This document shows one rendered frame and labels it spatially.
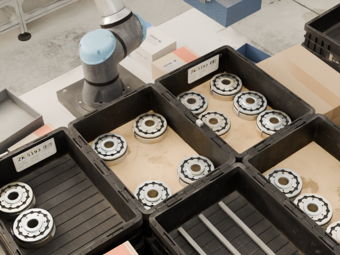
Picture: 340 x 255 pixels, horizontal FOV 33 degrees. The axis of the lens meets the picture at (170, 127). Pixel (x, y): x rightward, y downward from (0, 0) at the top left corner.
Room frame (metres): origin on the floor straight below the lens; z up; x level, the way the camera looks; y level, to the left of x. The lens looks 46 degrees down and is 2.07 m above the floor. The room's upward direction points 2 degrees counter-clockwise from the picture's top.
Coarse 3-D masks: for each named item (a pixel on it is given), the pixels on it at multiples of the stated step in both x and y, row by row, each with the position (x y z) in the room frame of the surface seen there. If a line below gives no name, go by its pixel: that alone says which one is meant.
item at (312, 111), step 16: (224, 48) 1.46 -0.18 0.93; (192, 64) 1.38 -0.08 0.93; (160, 80) 1.31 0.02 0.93; (272, 80) 1.29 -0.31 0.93; (192, 112) 1.17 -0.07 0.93; (208, 128) 1.10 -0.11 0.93; (288, 128) 1.09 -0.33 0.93; (224, 144) 1.04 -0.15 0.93; (256, 144) 1.04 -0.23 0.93; (240, 160) 0.99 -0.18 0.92
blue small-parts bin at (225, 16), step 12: (192, 0) 1.50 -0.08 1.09; (216, 0) 1.52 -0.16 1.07; (228, 0) 1.52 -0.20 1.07; (240, 0) 1.52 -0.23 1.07; (252, 0) 1.45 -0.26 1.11; (204, 12) 1.45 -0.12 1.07; (216, 12) 1.41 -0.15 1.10; (228, 12) 1.38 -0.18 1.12; (240, 12) 1.42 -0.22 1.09; (252, 12) 1.45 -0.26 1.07; (228, 24) 1.39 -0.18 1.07
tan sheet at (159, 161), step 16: (128, 128) 1.21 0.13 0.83; (128, 144) 1.14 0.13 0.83; (144, 144) 1.14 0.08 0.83; (160, 144) 1.14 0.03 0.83; (176, 144) 1.14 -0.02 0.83; (128, 160) 1.08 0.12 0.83; (144, 160) 1.08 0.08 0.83; (160, 160) 1.08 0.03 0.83; (176, 160) 1.07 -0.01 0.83; (128, 176) 1.02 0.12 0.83; (144, 176) 1.02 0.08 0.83; (160, 176) 1.02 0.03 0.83; (176, 176) 1.02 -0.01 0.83
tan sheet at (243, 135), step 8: (224, 72) 1.45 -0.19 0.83; (208, 80) 1.42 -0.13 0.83; (200, 88) 1.38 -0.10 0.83; (208, 88) 1.38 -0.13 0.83; (208, 96) 1.34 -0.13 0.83; (208, 104) 1.30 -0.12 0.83; (216, 104) 1.30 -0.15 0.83; (224, 104) 1.30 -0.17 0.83; (232, 104) 1.30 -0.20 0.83; (224, 112) 1.26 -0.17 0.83; (232, 112) 1.26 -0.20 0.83; (232, 120) 1.23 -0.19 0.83; (240, 120) 1.23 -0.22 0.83; (248, 120) 1.23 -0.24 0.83; (256, 120) 1.22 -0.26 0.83; (232, 128) 1.20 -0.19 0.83; (240, 128) 1.19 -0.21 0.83; (248, 128) 1.19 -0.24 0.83; (232, 136) 1.16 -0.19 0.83; (240, 136) 1.16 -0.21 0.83; (248, 136) 1.16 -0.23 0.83; (256, 136) 1.16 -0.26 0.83; (232, 144) 1.13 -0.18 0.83; (240, 144) 1.13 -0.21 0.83; (248, 144) 1.13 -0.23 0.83; (240, 152) 1.10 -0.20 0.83
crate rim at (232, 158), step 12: (180, 108) 1.19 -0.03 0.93; (72, 120) 1.15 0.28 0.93; (192, 120) 1.13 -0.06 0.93; (72, 132) 1.10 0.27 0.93; (204, 132) 1.09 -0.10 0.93; (84, 144) 1.06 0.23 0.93; (216, 144) 1.04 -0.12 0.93; (96, 156) 1.01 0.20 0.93; (228, 156) 1.00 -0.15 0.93; (108, 168) 0.97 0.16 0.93; (216, 168) 0.96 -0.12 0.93; (120, 180) 0.93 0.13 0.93; (204, 180) 0.92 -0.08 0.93; (180, 192) 0.88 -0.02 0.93; (156, 204) 0.85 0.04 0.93; (144, 216) 0.82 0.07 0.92
